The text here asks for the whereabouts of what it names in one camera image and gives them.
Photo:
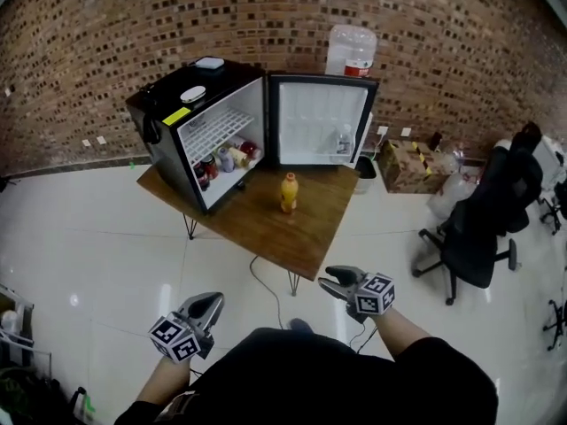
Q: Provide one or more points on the black bag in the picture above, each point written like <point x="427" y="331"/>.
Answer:
<point x="31" y="399"/>

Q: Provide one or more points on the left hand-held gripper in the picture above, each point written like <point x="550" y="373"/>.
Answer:
<point x="175" y="339"/>

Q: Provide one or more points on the clear plastic bag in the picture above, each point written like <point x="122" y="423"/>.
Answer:
<point x="447" y="195"/>

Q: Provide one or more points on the red drink bottle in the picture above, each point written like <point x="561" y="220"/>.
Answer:
<point x="250" y="149"/>

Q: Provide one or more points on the brown cardboard box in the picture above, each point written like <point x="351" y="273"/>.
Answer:
<point x="405" y="168"/>

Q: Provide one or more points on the clear water drink bottle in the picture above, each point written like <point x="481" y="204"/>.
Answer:
<point x="344" y="143"/>

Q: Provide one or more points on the large clear water jug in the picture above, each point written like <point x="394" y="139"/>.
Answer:
<point x="351" y="49"/>

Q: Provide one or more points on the person's black clothing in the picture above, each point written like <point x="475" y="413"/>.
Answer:
<point x="310" y="383"/>

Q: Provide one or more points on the pale yellow drink bottle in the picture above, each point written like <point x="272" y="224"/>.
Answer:
<point x="239" y="156"/>

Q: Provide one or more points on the person's left forearm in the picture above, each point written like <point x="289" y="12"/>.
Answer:
<point x="166" y="379"/>

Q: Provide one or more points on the red drink can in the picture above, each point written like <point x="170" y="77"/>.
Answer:
<point x="210" y="167"/>
<point x="200" y="177"/>

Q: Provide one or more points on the person's right forearm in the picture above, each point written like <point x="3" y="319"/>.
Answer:
<point x="398" y="330"/>

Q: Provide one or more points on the purple drink bottle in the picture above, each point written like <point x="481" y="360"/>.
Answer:
<point x="226" y="160"/>

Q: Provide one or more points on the grey metal rack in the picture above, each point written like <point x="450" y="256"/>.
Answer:
<point x="17" y="321"/>

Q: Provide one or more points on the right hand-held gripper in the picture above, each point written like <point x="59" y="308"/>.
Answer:
<point x="374" y="295"/>

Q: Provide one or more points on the wooden table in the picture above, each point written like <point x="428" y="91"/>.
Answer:
<point x="261" y="224"/>

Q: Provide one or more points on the white flat box device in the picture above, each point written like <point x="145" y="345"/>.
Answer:
<point x="210" y="63"/>

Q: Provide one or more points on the black office chair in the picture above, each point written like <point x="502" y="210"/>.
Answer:
<point x="483" y="219"/>

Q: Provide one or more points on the orange drink bottle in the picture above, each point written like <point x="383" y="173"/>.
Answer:
<point x="289" y="193"/>

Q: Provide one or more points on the black chair wheel base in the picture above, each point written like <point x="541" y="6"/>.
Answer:
<point x="553" y="206"/>
<point x="557" y="323"/>

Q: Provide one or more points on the black mini fridge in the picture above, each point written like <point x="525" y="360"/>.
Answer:
<point x="177" y="82"/>

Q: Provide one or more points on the grey trash bin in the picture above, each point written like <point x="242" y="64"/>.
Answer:
<point x="367" y="175"/>

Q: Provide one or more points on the person's dark shoe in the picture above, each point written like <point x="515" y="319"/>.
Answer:
<point x="300" y="325"/>

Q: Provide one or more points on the white oval device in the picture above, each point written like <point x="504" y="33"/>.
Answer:
<point x="193" y="94"/>

